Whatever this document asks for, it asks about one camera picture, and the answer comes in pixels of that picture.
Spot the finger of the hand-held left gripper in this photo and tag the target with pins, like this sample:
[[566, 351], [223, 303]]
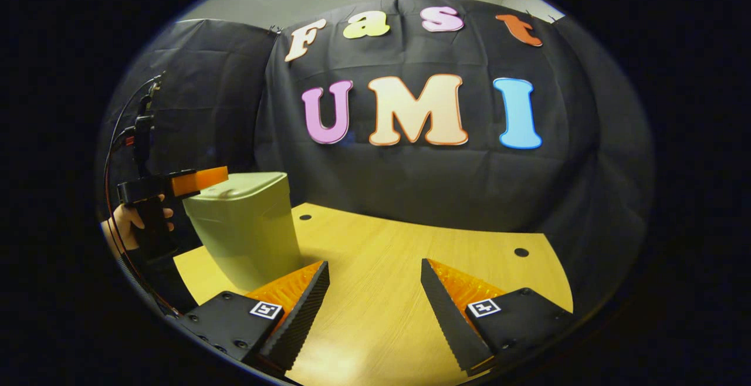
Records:
[[199, 180]]

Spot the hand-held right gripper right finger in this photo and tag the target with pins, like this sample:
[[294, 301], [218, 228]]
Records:
[[449, 324]]

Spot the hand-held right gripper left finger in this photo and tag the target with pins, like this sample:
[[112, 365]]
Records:
[[299, 321]]

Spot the green desktop garbage bin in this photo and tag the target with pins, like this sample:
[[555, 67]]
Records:
[[246, 233]]

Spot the wooden desktop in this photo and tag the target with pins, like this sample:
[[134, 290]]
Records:
[[387, 268]]

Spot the black backdrop cloth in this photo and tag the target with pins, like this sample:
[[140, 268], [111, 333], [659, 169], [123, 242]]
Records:
[[528, 186]]

